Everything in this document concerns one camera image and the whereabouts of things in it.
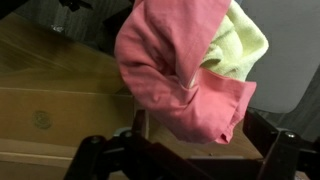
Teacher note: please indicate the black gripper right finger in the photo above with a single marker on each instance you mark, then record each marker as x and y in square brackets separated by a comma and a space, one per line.
[286, 156]

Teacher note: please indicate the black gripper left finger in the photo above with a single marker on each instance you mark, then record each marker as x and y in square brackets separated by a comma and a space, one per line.
[100, 156]

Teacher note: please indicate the pink cloth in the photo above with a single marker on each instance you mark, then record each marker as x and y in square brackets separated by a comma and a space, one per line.
[160, 66]

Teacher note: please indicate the light green cloth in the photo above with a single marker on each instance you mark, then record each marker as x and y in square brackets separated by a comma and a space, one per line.
[236, 43]

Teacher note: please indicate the grey office chair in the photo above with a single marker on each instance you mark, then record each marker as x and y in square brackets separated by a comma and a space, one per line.
[286, 50]

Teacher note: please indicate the large cardboard box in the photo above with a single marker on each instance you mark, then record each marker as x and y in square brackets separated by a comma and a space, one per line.
[66, 116]

